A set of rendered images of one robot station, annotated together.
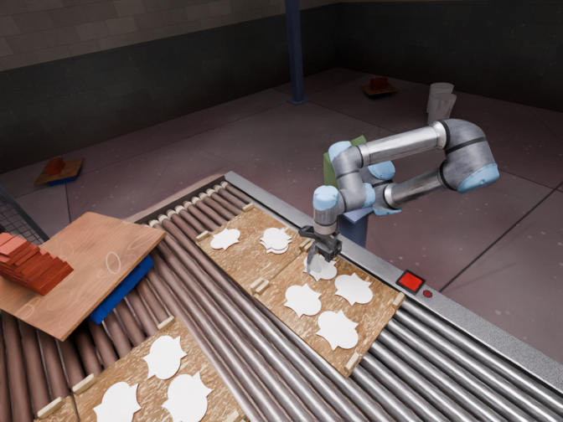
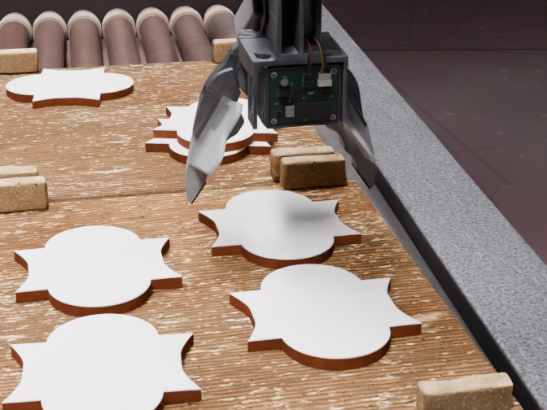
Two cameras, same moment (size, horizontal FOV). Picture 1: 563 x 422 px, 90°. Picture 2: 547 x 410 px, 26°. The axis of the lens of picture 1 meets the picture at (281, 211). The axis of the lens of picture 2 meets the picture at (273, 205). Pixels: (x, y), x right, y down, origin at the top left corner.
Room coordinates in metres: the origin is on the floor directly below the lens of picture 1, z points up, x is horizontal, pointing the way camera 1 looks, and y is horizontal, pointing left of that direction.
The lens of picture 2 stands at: (-0.09, -0.54, 1.34)
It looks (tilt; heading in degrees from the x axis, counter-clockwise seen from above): 23 degrees down; 28
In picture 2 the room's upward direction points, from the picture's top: straight up
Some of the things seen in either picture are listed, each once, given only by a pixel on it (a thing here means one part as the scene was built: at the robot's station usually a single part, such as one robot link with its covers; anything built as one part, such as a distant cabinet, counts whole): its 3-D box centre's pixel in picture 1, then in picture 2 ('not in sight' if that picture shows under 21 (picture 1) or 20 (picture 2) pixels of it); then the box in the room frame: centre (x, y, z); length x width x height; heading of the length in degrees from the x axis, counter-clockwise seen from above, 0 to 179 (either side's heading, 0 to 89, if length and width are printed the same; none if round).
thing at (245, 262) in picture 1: (252, 244); (140, 124); (0.89, 0.15, 0.93); 0.41 x 0.35 x 0.02; 39
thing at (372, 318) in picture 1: (327, 297); (200, 305); (0.58, -0.12, 0.93); 0.41 x 0.35 x 0.02; 40
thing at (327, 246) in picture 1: (326, 241); (288, 39); (0.68, -0.14, 1.11); 0.09 x 0.08 x 0.12; 40
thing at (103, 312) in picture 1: (97, 275); not in sight; (0.80, 0.78, 0.97); 0.31 x 0.31 x 0.10; 62
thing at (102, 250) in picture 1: (78, 261); not in sight; (0.83, 0.84, 1.03); 0.50 x 0.50 x 0.02; 62
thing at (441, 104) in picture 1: (440, 110); not in sight; (3.66, -2.33, 0.19); 0.30 x 0.30 x 0.37
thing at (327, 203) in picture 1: (326, 205); not in sight; (0.68, -0.14, 1.27); 0.09 x 0.08 x 0.11; 101
